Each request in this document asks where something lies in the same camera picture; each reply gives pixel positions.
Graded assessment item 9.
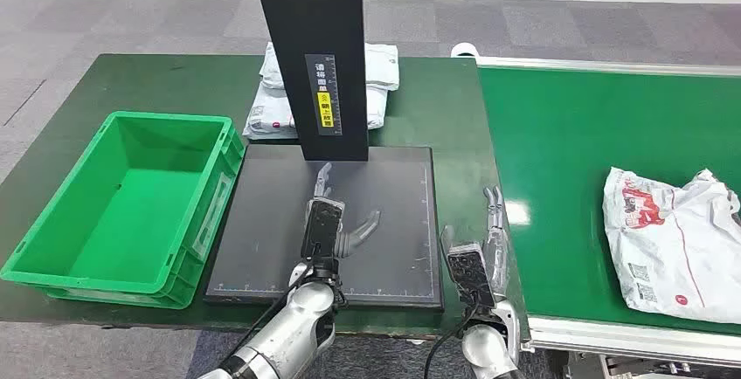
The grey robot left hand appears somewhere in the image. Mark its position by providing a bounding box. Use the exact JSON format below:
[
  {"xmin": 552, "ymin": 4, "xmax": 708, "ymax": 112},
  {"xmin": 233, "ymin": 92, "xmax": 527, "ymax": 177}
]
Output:
[{"xmin": 315, "ymin": 162, "xmax": 382, "ymax": 260}]

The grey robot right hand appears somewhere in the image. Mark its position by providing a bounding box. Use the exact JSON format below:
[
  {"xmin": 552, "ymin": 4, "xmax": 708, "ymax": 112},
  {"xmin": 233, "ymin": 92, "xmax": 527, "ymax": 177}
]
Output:
[{"xmin": 440, "ymin": 185, "xmax": 512, "ymax": 300}]

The white parcel bright red print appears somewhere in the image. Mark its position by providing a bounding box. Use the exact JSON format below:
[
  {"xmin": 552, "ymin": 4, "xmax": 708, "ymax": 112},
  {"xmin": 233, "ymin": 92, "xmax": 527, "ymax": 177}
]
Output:
[{"xmin": 601, "ymin": 167, "xmax": 741, "ymax": 326}]

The green conveyor belt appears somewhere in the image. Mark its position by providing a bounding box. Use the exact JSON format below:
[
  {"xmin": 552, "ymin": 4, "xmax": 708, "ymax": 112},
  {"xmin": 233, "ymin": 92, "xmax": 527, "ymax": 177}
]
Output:
[{"xmin": 478, "ymin": 66, "xmax": 741, "ymax": 337}]

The yellow and grey column label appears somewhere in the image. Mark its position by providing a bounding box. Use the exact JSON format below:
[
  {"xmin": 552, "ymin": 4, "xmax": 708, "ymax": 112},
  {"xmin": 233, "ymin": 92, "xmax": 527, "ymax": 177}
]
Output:
[{"xmin": 305, "ymin": 53, "xmax": 343, "ymax": 137}]

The flat grey courier bag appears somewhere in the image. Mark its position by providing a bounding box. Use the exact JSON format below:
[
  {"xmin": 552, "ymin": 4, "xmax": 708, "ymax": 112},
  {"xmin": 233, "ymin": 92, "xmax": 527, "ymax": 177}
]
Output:
[
  {"xmin": 241, "ymin": 81, "xmax": 389, "ymax": 141},
  {"xmin": 259, "ymin": 41, "xmax": 400, "ymax": 93}
]

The black scanner column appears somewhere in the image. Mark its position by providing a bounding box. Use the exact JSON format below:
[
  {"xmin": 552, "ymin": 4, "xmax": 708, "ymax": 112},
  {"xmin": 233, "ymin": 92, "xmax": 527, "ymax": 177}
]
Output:
[{"xmin": 250, "ymin": 0, "xmax": 370, "ymax": 162}]

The green plastic crate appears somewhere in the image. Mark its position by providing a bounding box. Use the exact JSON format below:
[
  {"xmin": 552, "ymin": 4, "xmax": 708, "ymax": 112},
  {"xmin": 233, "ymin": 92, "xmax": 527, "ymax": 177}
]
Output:
[{"xmin": 0, "ymin": 111, "xmax": 246, "ymax": 310}]

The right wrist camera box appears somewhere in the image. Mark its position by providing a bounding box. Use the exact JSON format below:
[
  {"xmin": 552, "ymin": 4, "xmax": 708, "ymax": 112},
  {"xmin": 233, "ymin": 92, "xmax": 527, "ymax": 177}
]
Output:
[{"xmin": 447, "ymin": 243, "xmax": 498, "ymax": 310}]

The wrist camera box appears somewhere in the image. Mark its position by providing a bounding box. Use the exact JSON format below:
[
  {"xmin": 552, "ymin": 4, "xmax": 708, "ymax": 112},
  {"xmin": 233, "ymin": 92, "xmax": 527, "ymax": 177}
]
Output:
[
  {"xmin": 447, "ymin": 243, "xmax": 498, "ymax": 310},
  {"xmin": 300, "ymin": 197, "xmax": 346, "ymax": 263}
]

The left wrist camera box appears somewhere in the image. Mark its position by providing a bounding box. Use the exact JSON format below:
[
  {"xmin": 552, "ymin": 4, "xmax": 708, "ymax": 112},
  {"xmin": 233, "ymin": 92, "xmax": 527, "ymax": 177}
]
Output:
[{"xmin": 300, "ymin": 197, "xmax": 346, "ymax": 263}]

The black scanner base plate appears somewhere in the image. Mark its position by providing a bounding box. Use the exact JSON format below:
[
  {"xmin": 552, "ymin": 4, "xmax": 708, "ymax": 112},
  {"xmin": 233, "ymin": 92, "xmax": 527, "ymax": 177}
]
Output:
[{"xmin": 204, "ymin": 144, "xmax": 446, "ymax": 313}]

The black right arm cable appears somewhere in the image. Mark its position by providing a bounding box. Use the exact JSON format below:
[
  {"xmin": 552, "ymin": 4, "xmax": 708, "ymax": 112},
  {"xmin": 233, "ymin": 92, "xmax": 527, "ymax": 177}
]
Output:
[{"xmin": 424, "ymin": 306, "xmax": 481, "ymax": 379}]

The aluminium conveyor frame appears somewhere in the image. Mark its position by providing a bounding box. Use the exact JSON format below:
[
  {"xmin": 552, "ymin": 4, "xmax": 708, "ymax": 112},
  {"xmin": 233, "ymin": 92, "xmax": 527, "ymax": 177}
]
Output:
[{"xmin": 473, "ymin": 55, "xmax": 741, "ymax": 379}]

